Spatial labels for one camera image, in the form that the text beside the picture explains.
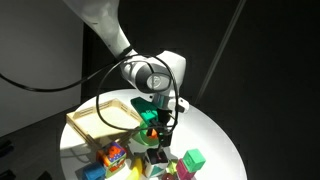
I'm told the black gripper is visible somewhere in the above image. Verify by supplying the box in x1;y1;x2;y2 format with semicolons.
152;109;175;160

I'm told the black checkered plush cube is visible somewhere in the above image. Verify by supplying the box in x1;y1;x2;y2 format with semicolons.
143;148;171;179

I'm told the green soft cube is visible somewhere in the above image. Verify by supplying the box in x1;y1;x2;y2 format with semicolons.
182;148;207;174

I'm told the multicolour plush cube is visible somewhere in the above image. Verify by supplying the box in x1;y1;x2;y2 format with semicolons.
95;140;129;178

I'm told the blue soft cube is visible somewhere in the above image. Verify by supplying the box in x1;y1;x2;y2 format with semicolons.
81;161;107;180

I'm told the shallow wooden crate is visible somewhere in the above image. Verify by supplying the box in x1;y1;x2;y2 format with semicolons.
65;97;144;149

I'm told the yellow-green star toy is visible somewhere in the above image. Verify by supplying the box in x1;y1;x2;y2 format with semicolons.
167;159;181;175

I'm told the green plastic bowl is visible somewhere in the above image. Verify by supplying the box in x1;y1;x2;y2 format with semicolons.
133;120;168;148

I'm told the dark red round toy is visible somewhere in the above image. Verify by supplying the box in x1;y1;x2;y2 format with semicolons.
161;172;178;180

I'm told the yellow toy banana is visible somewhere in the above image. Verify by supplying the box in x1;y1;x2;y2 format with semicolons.
125;156;144;180

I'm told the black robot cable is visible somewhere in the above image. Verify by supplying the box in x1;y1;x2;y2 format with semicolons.
0;54;183;138

